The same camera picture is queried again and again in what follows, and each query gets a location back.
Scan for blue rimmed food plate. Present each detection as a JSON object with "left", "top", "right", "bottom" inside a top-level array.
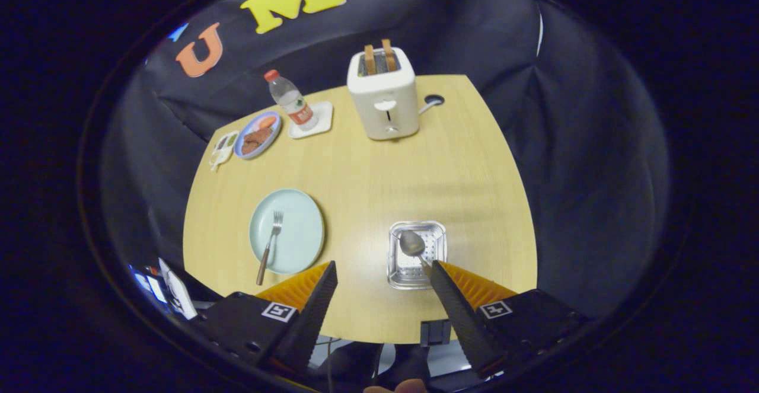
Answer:
[{"left": 234, "top": 111, "right": 282, "bottom": 160}]

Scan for metal spoon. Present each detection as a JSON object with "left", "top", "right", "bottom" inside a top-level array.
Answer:
[{"left": 399, "top": 230, "right": 436, "bottom": 278}]

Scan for blue lit screen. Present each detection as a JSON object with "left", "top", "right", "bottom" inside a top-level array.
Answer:
[{"left": 129, "top": 264, "right": 170, "bottom": 305}]

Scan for white flat board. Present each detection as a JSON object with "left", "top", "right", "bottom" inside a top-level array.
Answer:
[{"left": 158, "top": 258, "right": 197, "bottom": 321}]

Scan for black table clamp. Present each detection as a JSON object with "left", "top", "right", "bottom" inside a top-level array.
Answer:
[{"left": 420, "top": 320, "right": 452, "bottom": 347}]

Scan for pale green round plate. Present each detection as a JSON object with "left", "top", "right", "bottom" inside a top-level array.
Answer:
[{"left": 248, "top": 188, "right": 326, "bottom": 275}]

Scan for white toaster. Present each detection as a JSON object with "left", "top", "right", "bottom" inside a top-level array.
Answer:
[{"left": 347, "top": 46, "right": 420, "bottom": 141}]

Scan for metal fork with wooden handle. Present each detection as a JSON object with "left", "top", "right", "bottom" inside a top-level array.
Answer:
[{"left": 256, "top": 210, "right": 284, "bottom": 286}]

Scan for small white sauce tray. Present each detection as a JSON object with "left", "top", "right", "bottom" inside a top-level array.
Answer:
[{"left": 209, "top": 130, "right": 240, "bottom": 172}]

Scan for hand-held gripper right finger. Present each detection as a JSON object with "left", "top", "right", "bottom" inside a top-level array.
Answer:
[{"left": 429, "top": 260, "right": 594, "bottom": 379}]

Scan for square metal drain basket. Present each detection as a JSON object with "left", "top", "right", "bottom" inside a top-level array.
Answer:
[{"left": 387, "top": 221, "right": 448, "bottom": 290}]

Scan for black backdrop cloth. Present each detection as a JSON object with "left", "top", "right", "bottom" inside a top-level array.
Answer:
[{"left": 98, "top": 0, "right": 671, "bottom": 322}]

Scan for clear bottle with red cap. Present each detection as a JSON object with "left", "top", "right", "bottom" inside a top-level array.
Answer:
[{"left": 264, "top": 69, "right": 320, "bottom": 132}]

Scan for brown meat pieces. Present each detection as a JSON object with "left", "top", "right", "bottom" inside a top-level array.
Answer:
[{"left": 241, "top": 127, "right": 275, "bottom": 156}]

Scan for white square coaster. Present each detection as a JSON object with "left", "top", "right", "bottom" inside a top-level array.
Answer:
[{"left": 288, "top": 101, "right": 334, "bottom": 139}]

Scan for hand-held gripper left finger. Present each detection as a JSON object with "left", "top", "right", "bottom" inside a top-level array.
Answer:
[{"left": 196, "top": 260, "right": 339, "bottom": 376}]

